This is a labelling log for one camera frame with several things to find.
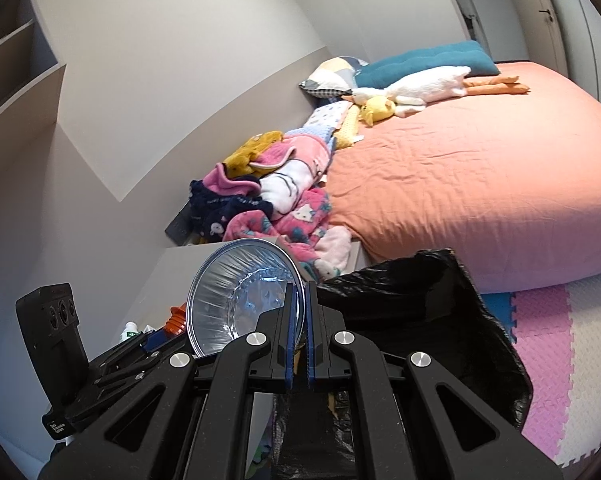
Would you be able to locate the pastel foam floor mat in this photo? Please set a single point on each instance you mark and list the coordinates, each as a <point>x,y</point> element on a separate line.
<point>545,340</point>

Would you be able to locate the orange ribbed object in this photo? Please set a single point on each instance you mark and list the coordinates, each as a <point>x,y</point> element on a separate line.
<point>176,322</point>

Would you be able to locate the yellow duck plush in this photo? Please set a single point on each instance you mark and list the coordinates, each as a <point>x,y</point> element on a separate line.
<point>378,109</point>

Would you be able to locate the clear plastic bowl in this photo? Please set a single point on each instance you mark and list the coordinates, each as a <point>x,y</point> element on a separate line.
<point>230,285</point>

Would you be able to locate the white striped garment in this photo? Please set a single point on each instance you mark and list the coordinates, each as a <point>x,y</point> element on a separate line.
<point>285,190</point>

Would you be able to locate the white door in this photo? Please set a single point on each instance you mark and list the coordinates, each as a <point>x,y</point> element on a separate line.
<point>495,15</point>
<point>565,35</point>

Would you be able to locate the yellow dotted pillow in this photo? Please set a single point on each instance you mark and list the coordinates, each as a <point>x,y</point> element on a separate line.
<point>349,127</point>

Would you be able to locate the bed with orange sheet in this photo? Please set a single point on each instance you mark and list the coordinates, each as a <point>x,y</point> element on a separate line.
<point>455,170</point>

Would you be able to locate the white bottle with green label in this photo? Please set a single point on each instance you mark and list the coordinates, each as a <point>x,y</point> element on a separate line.
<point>129,332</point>

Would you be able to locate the black wall socket panel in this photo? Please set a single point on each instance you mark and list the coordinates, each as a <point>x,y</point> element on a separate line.
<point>178,227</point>

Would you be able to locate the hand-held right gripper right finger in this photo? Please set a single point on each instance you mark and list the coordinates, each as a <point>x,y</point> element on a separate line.
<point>311,340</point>

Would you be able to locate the white goose plush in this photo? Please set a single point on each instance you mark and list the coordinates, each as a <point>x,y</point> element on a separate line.
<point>430,85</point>

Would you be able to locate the teal pillow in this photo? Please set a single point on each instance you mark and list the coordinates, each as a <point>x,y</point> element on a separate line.
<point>430,57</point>

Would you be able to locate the beige wall shelf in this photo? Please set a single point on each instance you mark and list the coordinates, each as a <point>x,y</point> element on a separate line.
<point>20,85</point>

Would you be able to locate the patchwork pillow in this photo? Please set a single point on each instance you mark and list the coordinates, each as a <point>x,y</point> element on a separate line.
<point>330,77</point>

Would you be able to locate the light pink cloth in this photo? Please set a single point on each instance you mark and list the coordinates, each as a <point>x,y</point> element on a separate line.
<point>336,245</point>

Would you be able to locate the black trash bag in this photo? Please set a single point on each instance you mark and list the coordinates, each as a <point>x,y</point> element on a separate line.
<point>405,300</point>

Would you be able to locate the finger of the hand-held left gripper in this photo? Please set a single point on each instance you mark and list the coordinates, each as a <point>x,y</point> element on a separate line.
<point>153,342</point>
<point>125,372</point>

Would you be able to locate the pink hooded garment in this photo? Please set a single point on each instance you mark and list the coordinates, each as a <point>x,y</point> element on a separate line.
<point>290,152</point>

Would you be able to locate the white dotted cloth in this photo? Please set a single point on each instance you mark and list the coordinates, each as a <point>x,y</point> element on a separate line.
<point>325,115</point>

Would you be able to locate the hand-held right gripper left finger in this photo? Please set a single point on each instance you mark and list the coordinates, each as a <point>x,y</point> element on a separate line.
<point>291,330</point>

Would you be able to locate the mustard spotted garment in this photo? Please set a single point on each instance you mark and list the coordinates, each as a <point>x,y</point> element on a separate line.
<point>250,152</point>

